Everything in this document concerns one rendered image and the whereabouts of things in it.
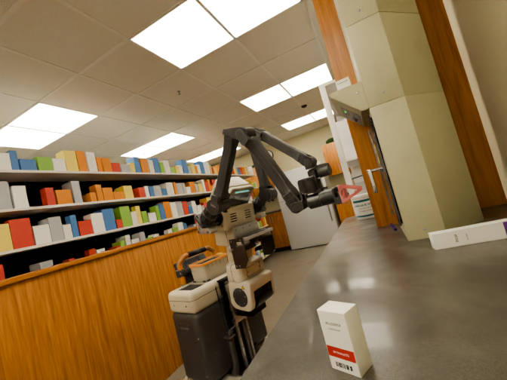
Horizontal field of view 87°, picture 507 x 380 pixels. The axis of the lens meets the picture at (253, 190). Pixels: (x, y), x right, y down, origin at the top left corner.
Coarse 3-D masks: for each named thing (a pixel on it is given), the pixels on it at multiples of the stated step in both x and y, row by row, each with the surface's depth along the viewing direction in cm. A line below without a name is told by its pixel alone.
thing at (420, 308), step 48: (336, 240) 122; (384, 240) 99; (336, 288) 64; (384, 288) 57; (432, 288) 52; (480, 288) 47; (288, 336) 48; (384, 336) 40; (432, 336) 37; (480, 336) 35
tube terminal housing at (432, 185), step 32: (352, 32) 93; (384, 32) 89; (416, 32) 95; (352, 64) 118; (384, 64) 90; (416, 64) 92; (384, 96) 90; (416, 96) 90; (384, 128) 91; (416, 128) 87; (448, 128) 93; (416, 160) 87; (448, 160) 90; (416, 192) 88; (448, 192) 88; (416, 224) 88; (448, 224) 86
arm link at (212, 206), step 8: (232, 128) 115; (240, 128) 113; (248, 128) 115; (224, 136) 119; (232, 136) 116; (224, 144) 121; (232, 144) 119; (224, 152) 122; (232, 152) 121; (224, 160) 123; (232, 160) 123; (224, 168) 124; (232, 168) 126; (224, 176) 125; (216, 184) 128; (224, 184) 126; (216, 192) 128; (224, 192) 128; (216, 200) 127; (208, 208) 130; (216, 208) 128
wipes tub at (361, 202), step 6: (354, 198) 166; (360, 198) 163; (366, 198) 161; (354, 204) 168; (360, 204) 163; (366, 204) 161; (360, 210) 164; (366, 210) 162; (372, 210) 161; (360, 216) 165; (366, 216) 162; (372, 216) 161
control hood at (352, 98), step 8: (344, 88) 95; (352, 88) 94; (360, 88) 93; (336, 96) 96; (344, 96) 95; (352, 96) 94; (360, 96) 93; (336, 104) 104; (344, 104) 97; (352, 104) 94; (360, 104) 93; (360, 112) 97; (368, 112) 98
